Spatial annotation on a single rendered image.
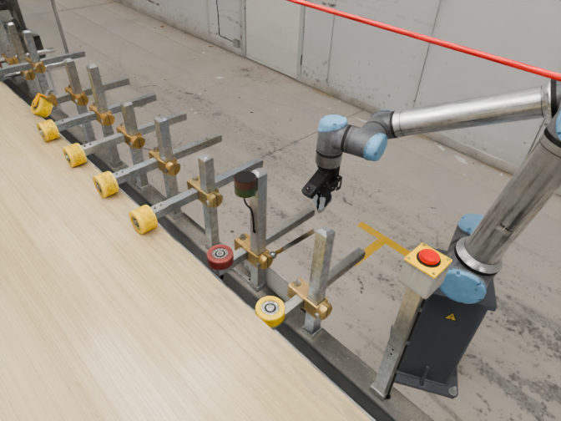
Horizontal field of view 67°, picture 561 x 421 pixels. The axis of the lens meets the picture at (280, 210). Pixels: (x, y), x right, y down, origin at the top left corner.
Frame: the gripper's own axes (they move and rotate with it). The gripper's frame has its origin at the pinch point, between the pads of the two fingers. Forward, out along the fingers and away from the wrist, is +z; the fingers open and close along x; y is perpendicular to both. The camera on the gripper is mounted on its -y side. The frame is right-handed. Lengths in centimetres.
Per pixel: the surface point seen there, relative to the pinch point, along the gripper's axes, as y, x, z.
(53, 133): -55, 96, -12
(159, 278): -64, 4, -7
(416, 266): -37, -54, -39
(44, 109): -49, 121, -11
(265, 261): -34.6, -8.4, -3.3
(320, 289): -34.3, -30.7, -9.4
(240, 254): -38.4, -0.8, -3.4
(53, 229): -77, 44, -7
